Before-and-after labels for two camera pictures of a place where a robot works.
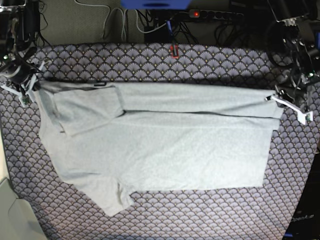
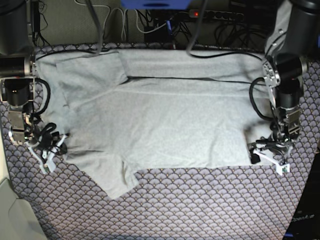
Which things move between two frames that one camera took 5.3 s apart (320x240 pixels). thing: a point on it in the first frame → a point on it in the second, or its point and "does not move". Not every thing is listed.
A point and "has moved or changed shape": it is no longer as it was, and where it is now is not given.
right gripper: x=294 y=87 → x=279 y=144
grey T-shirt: x=109 y=140 has moved or changed shape
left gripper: x=20 y=73 → x=46 y=140
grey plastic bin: x=18 y=221 does not move
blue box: x=156 y=4 does not move
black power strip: x=207 y=14 does not move
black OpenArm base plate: x=304 y=223 does not move
